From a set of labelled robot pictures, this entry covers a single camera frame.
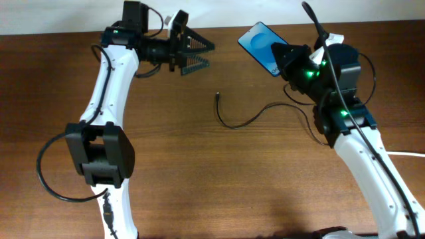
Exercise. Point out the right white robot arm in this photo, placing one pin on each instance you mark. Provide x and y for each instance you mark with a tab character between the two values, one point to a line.
352	132

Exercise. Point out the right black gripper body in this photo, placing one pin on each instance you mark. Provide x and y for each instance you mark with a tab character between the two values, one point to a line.
307	76

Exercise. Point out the blue Galaxy smartphone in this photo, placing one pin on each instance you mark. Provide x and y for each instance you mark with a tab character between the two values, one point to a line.
257	42

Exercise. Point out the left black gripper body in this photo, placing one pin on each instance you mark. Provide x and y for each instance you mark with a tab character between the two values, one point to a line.
163	51

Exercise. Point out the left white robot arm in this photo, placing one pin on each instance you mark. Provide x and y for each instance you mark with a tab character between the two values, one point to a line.
100	150

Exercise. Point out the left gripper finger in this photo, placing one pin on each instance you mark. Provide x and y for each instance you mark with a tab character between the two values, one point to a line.
191	64
193	43

